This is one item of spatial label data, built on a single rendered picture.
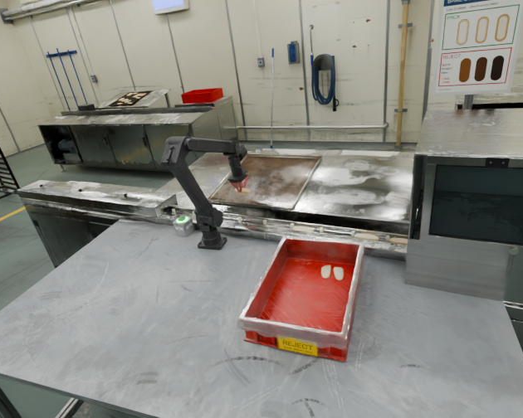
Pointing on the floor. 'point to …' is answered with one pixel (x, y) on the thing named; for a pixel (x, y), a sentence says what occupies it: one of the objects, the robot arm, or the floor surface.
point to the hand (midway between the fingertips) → (241, 188)
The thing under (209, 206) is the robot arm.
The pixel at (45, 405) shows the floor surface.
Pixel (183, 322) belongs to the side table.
